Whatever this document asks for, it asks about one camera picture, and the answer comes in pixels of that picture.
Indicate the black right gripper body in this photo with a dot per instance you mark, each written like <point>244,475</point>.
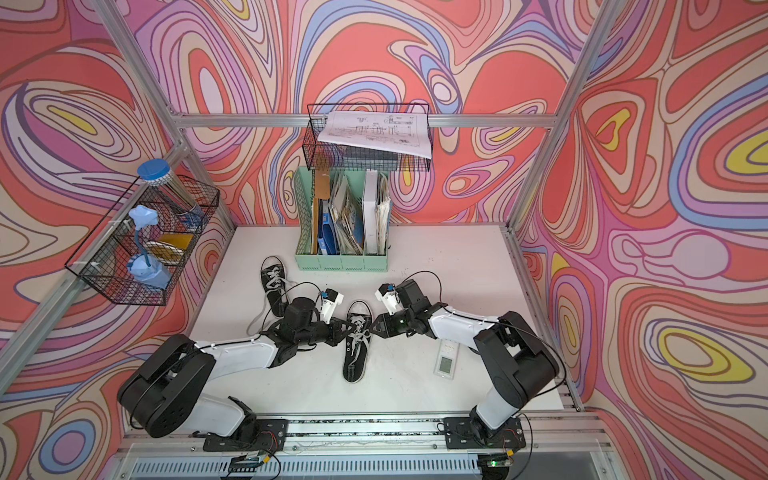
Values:
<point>398,323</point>

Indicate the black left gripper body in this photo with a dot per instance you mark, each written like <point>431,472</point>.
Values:
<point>317,332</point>

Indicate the black sneaker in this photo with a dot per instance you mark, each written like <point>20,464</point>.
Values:
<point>359,319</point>
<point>274,281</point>

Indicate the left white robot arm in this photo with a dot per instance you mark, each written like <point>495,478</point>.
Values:
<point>166,393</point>

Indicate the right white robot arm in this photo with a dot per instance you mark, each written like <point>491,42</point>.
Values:
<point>518,362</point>

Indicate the white remote control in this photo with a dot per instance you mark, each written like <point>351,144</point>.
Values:
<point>445,364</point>

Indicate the white book in organizer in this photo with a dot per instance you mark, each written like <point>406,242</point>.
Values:
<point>369,209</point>

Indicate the green perforated file organizer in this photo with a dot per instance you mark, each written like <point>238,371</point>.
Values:
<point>308,261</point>

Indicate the yellow tin in basket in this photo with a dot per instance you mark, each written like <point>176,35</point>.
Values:
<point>170,248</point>

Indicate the white printed paper sheet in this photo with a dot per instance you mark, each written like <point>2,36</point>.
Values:
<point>402,133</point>

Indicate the blue lidded jar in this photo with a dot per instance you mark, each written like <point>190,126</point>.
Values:
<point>158,174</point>

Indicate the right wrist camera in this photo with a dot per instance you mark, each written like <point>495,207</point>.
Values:
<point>387,295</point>

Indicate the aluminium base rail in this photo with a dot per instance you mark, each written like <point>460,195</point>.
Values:
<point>540,445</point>

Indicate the black wire basket back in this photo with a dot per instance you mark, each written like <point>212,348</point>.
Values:
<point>325,156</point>

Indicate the black wire basket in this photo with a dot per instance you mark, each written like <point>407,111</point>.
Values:
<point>101,259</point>
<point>325,156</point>

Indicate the black wire basket left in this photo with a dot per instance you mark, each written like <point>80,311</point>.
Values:
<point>101,259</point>

